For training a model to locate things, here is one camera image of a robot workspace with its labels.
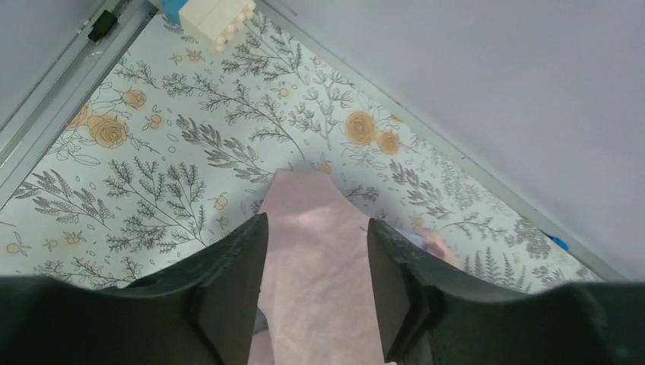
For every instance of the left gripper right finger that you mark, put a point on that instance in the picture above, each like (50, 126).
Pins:
(429, 312)

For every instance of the floral table cloth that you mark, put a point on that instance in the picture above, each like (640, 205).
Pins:
(178, 145)

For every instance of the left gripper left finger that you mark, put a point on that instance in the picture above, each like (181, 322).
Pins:
(200, 310)

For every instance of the pink purple pillowcase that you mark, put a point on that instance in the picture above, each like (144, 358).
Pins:
(316, 292)

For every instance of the blue white block toy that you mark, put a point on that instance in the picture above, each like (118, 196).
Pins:
(213, 23)

